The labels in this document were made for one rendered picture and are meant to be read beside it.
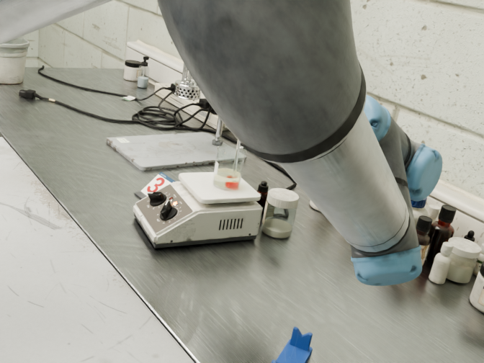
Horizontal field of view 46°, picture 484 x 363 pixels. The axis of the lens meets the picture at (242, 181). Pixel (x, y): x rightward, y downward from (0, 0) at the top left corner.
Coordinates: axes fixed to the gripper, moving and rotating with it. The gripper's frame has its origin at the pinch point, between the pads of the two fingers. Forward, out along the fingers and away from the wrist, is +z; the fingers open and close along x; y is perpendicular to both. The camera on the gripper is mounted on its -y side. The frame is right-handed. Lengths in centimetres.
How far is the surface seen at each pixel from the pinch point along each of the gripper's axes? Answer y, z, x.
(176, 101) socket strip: 23, 72, 44
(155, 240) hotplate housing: 24.5, 1.1, -15.4
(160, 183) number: 22.9, 18.6, -1.7
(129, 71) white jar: 21, 104, 48
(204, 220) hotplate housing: 21.1, -1.9, -7.6
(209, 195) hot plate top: 17.3, -0.4, -5.8
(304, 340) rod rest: 24.3, -31.1, -15.0
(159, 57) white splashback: 14, 95, 54
